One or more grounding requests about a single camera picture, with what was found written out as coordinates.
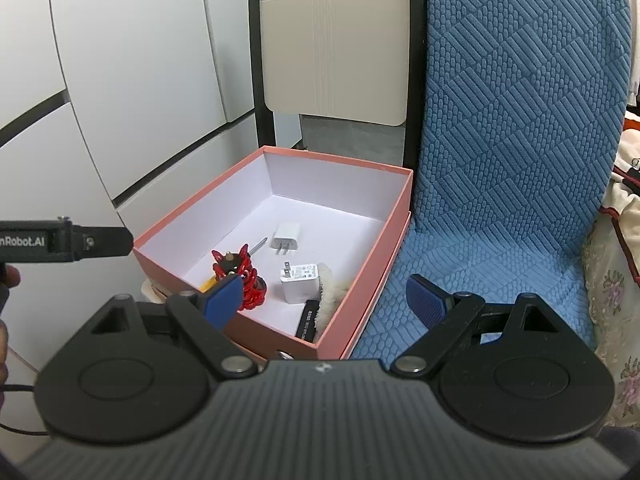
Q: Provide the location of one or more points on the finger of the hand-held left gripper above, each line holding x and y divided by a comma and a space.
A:
107, 242

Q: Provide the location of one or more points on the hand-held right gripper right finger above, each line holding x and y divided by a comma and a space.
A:
425, 300

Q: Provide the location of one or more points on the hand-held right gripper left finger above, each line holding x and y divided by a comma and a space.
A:
225, 297

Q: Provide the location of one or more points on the large white plug charger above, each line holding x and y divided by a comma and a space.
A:
300, 285

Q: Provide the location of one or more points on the black usb stick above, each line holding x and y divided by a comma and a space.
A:
307, 322

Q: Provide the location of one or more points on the small white plug charger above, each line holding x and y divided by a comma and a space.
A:
286, 234

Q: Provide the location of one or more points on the pink cardboard box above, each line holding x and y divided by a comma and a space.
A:
320, 180

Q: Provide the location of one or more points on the person's left hand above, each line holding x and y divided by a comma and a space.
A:
7, 277

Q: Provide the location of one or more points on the red toy figure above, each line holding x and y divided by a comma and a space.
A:
250, 290

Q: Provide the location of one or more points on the white fluffy cloth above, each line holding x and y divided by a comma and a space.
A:
332, 295

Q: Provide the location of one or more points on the blue textured chair cushion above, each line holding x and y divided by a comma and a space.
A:
500, 135

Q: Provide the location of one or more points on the white wardrobe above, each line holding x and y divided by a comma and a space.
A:
125, 60

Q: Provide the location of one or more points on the floral bed sheet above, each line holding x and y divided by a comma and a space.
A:
612, 310

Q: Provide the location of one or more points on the red black patterned blanket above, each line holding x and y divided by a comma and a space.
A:
627, 160

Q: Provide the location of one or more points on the white chair black frame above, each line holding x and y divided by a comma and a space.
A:
330, 35

